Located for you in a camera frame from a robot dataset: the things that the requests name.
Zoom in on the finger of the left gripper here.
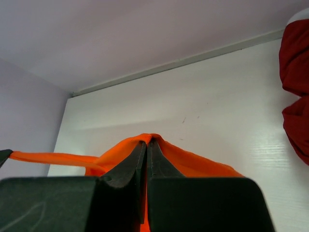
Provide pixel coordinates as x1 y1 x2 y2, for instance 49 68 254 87
0 149 13 168

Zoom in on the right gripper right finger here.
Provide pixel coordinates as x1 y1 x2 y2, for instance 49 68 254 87
147 140 275 232

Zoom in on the orange t shirt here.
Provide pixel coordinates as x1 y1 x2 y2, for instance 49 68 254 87
8 132 244 232

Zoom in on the dark red t shirt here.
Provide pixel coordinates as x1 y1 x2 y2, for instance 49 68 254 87
279 19 309 164

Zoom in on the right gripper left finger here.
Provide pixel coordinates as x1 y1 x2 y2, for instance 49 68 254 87
0 142 147 232

